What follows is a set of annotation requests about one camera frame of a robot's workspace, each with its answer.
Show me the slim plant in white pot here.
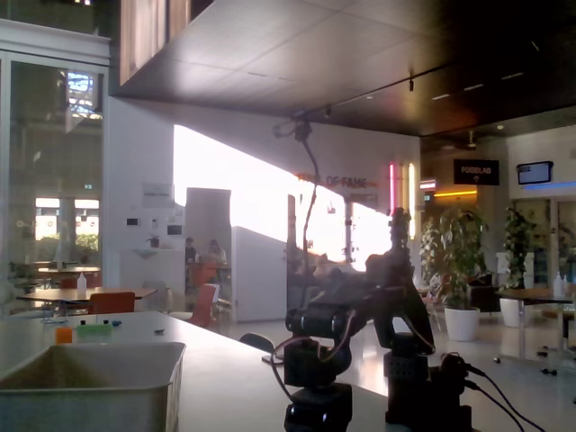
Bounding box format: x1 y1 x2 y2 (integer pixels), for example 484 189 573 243
498 206 542 329

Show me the white neon tube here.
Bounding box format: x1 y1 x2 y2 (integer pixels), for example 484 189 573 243
407 162 417 240

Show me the black cable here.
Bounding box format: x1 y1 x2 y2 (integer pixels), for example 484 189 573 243
465 364 548 432
465 380 521 432

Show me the green block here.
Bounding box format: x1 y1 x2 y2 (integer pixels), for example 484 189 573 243
75 323 113 338

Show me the wooden cafe table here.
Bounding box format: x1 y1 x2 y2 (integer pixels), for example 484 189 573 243
16 286 158 319

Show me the black foodlab sign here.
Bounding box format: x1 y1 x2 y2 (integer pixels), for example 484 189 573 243
453 158 500 186

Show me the white plastic bin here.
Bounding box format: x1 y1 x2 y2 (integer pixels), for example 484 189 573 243
0 341 187 432

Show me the black perforated table clamp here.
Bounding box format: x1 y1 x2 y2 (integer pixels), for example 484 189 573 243
383 350 431 422

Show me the wall mounted screen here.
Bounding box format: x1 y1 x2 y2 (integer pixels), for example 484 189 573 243
516 160 554 186

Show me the orange cafe chair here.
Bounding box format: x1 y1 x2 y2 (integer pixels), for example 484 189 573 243
187 283 218 329
87 291 136 315

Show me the tall plant in white pot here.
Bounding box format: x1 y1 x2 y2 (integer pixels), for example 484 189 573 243
420 206 491 342

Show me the black gooseneck clamp mount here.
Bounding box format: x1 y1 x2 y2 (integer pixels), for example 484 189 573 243
273 117 323 293

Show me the white partition cabinet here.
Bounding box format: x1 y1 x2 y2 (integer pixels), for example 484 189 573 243
230 226 289 323

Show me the dark cafe table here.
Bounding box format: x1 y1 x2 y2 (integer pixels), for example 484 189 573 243
493 286 576 375

